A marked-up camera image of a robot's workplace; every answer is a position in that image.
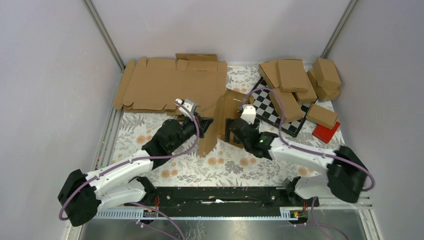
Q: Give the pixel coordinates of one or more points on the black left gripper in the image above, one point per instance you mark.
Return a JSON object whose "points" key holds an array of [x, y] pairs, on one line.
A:
{"points": [[203, 123]]}

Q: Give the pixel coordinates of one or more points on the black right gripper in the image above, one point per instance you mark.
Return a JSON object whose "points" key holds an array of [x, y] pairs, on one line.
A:
{"points": [[227, 130]]}

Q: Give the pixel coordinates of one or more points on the brown cardboard box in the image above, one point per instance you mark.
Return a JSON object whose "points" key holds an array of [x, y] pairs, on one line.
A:
{"points": [[226, 107]]}

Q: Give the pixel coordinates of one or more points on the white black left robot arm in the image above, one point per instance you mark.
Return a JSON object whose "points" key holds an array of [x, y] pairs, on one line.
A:
{"points": [[83, 195]]}

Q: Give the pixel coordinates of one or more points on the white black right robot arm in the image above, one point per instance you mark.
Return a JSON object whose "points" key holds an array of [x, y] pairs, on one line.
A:
{"points": [[341, 172]]}

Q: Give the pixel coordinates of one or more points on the folded cardboard box front centre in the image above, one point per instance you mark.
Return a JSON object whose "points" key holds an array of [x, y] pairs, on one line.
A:
{"points": [[289, 111]]}

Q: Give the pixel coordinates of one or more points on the folded cardboard box back left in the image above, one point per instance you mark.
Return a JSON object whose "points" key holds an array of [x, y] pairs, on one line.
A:
{"points": [[268, 72]]}

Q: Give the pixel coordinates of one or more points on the folded cardboard box large top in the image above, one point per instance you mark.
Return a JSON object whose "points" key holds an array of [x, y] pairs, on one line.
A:
{"points": [[291, 75]]}

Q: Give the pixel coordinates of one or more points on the folded cardboard box middle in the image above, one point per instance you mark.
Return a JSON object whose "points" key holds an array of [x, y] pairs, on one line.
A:
{"points": [[306, 97]]}

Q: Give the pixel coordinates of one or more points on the folded cardboard box front right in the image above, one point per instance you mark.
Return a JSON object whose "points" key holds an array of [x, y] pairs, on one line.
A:
{"points": [[322, 116]]}

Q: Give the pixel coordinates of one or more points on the red box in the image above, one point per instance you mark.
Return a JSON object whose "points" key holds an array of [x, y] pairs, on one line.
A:
{"points": [[325, 134]]}

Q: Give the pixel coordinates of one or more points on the folded cardboard box lower right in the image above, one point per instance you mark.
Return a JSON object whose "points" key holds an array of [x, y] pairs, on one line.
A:
{"points": [[324, 94]]}

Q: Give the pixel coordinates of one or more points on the folded cardboard box top right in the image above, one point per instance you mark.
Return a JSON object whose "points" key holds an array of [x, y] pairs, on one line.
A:
{"points": [[326, 73]]}

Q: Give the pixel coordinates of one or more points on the black white checkerboard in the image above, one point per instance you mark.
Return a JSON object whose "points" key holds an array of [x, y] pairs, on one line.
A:
{"points": [[266, 112]]}

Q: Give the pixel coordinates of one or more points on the floral patterned table mat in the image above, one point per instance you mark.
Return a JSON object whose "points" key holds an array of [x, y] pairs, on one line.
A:
{"points": [[225, 165]]}

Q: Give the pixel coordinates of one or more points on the stack of flat cardboard sheets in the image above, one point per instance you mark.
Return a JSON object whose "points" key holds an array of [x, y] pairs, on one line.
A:
{"points": [[153, 84]]}

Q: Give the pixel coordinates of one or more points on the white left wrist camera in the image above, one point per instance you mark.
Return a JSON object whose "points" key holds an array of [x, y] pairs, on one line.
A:
{"points": [[186, 106]]}

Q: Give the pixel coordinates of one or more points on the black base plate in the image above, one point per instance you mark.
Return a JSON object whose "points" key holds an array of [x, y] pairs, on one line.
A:
{"points": [[251, 202]]}

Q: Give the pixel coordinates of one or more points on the aluminium rail frame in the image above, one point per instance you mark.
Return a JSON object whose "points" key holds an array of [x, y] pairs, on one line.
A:
{"points": [[110, 134]]}

